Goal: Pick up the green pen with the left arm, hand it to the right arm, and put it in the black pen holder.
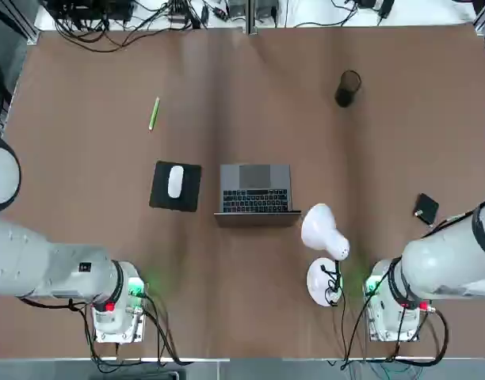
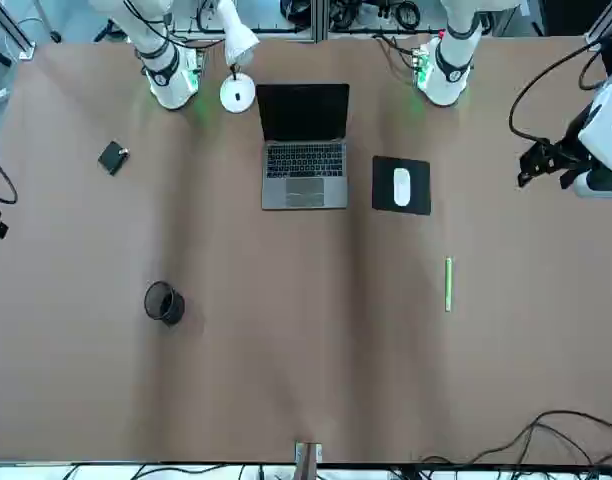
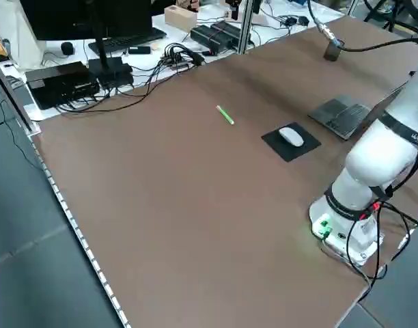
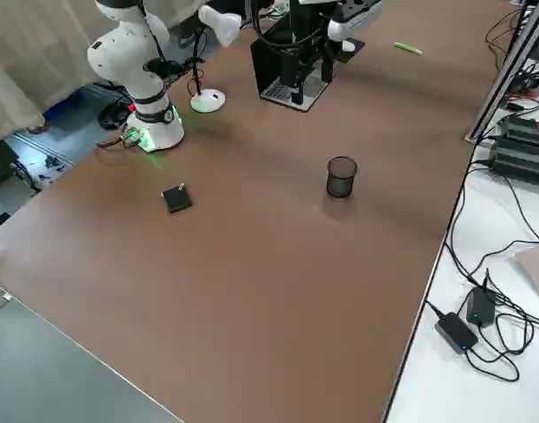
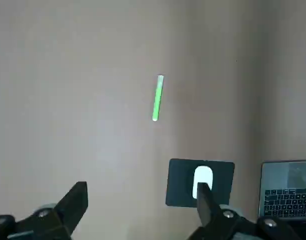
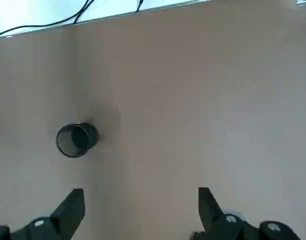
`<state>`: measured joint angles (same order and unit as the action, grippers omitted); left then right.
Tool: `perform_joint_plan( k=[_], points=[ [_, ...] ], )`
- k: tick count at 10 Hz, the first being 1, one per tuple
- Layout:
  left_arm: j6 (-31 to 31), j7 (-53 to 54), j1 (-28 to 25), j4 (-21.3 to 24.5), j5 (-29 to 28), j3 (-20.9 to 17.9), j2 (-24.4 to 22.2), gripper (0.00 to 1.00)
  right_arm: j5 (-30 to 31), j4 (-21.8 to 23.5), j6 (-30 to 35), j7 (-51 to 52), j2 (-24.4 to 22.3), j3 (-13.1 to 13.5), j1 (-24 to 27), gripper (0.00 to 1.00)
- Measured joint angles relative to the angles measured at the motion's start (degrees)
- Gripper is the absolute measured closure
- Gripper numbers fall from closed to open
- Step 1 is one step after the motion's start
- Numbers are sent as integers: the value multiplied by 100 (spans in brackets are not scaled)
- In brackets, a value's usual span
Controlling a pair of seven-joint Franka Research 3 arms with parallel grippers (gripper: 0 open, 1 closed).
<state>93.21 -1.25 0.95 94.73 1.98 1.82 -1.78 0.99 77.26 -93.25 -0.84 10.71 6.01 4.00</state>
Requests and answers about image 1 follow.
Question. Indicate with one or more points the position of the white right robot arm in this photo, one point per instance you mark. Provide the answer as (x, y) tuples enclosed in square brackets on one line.
[(436, 261)]

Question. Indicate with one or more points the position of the white computer mouse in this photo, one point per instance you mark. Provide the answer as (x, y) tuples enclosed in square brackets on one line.
[(175, 182)]

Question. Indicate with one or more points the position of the green pen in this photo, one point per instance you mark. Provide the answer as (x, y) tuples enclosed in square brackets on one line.
[(154, 114)]

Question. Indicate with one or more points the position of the black power supply brick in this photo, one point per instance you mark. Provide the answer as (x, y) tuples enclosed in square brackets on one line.
[(237, 8), (268, 8)]

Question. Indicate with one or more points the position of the aluminium frame post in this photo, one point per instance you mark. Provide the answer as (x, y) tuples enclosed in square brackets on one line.
[(253, 17)]

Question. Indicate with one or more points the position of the grey laptop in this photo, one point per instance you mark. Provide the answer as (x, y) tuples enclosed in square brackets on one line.
[(254, 198)]

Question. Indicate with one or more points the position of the aluminium table edge rail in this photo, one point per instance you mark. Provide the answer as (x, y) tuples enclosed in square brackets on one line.
[(33, 36)]

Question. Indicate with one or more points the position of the small black square box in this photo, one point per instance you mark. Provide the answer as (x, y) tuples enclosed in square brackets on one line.
[(426, 207)]

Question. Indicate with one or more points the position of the black mesh pen holder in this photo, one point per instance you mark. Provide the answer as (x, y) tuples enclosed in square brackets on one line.
[(345, 95)]

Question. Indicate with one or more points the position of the white desk lamp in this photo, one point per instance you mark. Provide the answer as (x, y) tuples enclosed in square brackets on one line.
[(318, 225)]

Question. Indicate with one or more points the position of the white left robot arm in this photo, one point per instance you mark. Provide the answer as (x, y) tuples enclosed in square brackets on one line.
[(28, 257)]

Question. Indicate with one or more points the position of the black flat device box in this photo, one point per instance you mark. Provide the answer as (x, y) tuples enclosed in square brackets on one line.
[(88, 8)]

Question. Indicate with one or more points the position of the black mouse pad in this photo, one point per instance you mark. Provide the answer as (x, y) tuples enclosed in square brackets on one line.
[(189, 198)]

